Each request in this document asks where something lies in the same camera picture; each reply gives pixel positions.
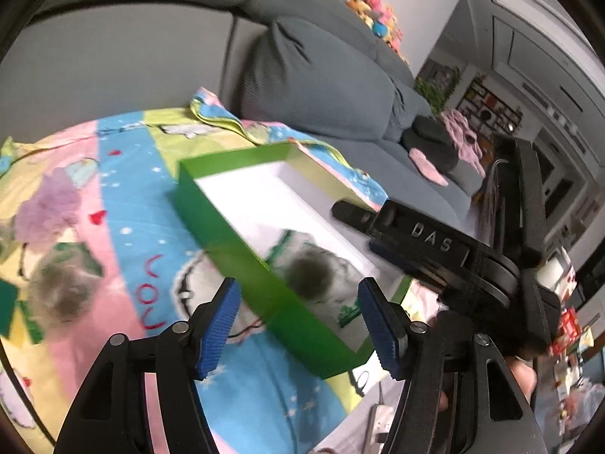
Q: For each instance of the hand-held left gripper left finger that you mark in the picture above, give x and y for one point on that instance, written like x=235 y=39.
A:
x=218 y=331

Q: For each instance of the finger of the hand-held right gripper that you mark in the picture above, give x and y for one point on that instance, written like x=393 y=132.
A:
x=392 y=256
x=354 y=215

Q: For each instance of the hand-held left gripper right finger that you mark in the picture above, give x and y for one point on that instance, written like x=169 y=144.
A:
x=378 y=331

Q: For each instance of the green cardboard box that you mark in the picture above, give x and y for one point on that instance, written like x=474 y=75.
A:
x=222 y=227

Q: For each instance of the person's right hand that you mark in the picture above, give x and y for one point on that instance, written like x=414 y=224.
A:
x=522 y=378

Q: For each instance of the pink slipper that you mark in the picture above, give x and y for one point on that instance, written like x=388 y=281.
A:
x=427 y=166

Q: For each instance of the white power strip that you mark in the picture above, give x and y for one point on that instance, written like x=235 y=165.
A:
x=380 y=423

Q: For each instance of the black cushion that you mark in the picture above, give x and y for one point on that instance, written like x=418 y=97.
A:
x=432 y=144

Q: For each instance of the pink cloth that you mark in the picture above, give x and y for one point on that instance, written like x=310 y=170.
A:
x=461 y=137

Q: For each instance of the grey sofa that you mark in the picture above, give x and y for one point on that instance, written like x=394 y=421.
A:
x=326 y=75

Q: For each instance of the green potted plant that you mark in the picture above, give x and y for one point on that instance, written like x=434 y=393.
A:
x=437 y=87

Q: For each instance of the colourful printed blanket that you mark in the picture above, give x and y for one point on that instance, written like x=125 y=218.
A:
x=142 y=189

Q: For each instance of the grey fluffy pad green backing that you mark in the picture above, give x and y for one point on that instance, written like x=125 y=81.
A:
x=61 y=286

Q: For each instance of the pile of plush toys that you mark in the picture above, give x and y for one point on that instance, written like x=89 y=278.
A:
x=376 y=7

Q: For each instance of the purple fluffy pad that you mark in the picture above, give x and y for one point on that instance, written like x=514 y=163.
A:
x=47 y=208

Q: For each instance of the dark green scouring pad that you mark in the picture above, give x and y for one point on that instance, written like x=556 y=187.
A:
x=8 y=305

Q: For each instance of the wall shelf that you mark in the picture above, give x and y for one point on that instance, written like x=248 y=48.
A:
x=491 y=106

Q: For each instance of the white wall cabinet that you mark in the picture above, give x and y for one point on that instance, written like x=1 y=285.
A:
x=534 y=33

